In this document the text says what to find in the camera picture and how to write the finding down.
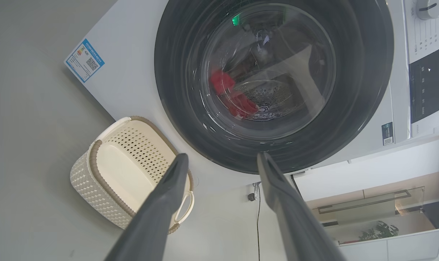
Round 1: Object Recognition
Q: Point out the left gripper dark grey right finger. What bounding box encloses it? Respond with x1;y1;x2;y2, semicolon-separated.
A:
257;152;347;261

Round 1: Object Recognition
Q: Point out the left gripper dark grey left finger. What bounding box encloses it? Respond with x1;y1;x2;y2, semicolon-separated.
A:
104;153;190;261

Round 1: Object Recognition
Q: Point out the round dark glass washer door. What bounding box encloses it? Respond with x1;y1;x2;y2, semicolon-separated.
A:
154;0;394;175

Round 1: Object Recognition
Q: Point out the red cloth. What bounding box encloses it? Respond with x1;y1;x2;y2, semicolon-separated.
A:
210;70;260;119

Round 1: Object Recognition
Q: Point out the cream perforated laundry basket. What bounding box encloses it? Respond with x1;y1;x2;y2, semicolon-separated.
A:
70;116;195;235

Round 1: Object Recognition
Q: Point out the white washing machine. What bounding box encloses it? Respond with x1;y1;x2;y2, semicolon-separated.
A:
64;0;439;198

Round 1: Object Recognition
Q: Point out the green potted plant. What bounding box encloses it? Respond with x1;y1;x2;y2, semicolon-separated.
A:
358;221;400;243

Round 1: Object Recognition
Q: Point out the white low cabinet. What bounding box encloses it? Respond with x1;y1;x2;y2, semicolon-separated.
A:
336;228;439;261

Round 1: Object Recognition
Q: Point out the perforated steel drum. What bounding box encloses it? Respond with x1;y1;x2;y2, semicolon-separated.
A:
237;78;297;121

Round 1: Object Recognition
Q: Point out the small black QR sticker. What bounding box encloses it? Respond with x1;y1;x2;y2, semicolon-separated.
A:
381;122;394;146

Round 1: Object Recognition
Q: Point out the blue energy label sticker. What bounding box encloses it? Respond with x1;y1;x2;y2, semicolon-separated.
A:
64;38;105;84

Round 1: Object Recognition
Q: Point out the black control display panel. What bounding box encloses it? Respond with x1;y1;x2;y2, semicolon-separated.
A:
409;45;439;124

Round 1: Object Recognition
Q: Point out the silver control knob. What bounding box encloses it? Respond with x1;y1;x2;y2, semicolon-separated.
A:
416;0;439;21

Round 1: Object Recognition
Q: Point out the thin black power cable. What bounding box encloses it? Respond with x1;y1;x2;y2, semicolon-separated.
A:
256;183;262;261

